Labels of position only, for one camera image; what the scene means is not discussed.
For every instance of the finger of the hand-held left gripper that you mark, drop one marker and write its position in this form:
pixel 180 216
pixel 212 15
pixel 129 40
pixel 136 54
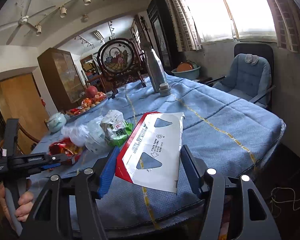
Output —
pixel 47 158
pixel 52 166

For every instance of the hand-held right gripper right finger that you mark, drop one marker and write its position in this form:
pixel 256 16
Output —
pixel 190 172

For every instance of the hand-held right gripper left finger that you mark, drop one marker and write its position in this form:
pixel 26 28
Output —
pixel 109 172

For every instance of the red crinkled snack wrapper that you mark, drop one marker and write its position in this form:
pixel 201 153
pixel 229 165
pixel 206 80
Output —
pixel 62 150

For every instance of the white red carton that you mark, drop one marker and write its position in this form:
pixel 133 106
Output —
pixel 155 160

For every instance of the white plastic bag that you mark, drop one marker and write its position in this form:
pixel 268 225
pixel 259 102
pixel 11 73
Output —
pixel 90 137

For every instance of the white green milk carton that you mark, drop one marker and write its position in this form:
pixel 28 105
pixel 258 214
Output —
pixel 117 130

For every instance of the person's left hand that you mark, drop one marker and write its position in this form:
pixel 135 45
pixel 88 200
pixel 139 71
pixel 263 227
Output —
pixel 23 201

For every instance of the pale green ceramic jar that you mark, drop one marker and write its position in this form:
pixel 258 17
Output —
pixel 55 123

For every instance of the wooden door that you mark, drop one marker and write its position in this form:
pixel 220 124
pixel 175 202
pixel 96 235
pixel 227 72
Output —
pixel 20 105

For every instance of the red snack packet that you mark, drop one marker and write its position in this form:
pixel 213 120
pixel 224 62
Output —
pixel 73 111

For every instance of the blue fruit plate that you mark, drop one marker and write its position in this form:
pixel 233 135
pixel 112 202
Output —
pixel 90 110

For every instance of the orange wrapped snacks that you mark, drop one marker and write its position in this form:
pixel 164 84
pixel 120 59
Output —
pixel 87 103

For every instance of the wrapped orange fruit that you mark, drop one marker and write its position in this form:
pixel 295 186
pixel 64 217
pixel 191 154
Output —
pixel 100 97

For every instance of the red apple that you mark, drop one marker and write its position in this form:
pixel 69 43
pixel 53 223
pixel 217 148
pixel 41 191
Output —
pixel 91 91

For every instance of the wooden glass cabinet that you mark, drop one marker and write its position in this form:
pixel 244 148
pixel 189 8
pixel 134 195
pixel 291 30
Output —
pixel 62 75

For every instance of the teal plastic basin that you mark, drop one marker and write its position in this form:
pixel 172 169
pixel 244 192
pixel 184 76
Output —
pixel 187 74

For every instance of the silver metal bottle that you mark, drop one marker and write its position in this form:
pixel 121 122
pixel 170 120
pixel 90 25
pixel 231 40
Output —
pixel 156 72

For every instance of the orange plastic basin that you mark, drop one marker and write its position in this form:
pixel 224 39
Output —
pixel 183 67

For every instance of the blue chair cushion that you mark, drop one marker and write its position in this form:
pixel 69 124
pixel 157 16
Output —
pixel 245 77

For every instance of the round embroidered table screen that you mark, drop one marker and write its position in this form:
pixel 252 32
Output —
pixel 117 57

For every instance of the white ceiling fan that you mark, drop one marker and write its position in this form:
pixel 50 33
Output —
pixel 23 20

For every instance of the grey cloth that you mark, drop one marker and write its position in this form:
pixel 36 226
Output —
pixel 251 59

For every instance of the dark tall cabinet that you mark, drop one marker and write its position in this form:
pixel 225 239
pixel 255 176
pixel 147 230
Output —
pixel 162 30

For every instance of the brick pattern curtain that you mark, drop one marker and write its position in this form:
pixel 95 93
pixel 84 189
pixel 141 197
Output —
pixel 287 17
pixel 182 17

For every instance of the bright window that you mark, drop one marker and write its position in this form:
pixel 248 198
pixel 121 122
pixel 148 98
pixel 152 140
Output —
pixel 215 5

